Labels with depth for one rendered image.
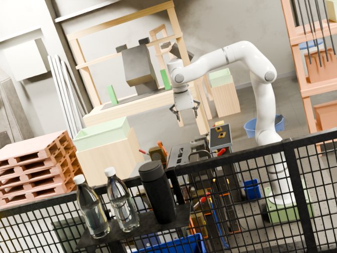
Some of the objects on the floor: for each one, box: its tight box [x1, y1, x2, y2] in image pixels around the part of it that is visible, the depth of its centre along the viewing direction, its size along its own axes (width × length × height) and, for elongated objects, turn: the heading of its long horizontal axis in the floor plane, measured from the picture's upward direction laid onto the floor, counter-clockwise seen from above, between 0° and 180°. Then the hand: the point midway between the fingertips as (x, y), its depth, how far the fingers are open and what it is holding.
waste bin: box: [244, 114, 290, 138], centre depth 440 cm, size 49×45×57 cm
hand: (187, 117), depth 211 cm, fingers open, 8 cm apart
